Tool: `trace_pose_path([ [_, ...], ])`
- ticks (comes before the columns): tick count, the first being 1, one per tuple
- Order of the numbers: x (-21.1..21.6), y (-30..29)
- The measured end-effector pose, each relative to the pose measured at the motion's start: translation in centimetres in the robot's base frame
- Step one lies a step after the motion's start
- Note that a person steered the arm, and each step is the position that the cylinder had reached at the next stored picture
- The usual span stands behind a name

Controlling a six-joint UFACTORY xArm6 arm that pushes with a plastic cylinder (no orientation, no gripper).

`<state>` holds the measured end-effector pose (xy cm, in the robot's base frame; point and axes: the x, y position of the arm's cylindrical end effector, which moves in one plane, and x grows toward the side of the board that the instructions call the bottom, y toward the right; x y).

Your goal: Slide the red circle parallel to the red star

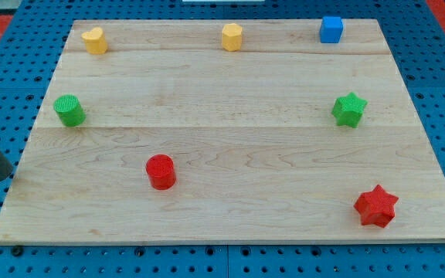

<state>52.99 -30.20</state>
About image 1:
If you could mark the red cylinder block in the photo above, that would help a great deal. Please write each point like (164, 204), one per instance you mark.
(160, 169)

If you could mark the green cylinder block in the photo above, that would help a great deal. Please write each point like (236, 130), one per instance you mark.
(69, 110)

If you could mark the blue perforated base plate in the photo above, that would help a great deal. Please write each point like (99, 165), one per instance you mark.
(32, 34)

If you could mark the yellow hexagon block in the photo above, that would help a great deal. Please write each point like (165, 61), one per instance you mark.
(232, 37)

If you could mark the green star block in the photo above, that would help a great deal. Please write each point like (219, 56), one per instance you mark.
(348, 110)

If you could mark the blue cube block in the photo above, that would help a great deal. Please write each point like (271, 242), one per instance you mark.
(331, 29)

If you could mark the red star block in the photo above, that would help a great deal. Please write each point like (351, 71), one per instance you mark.
(376, 207)

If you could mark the yellow heart block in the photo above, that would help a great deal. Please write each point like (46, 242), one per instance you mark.
(95, 41)

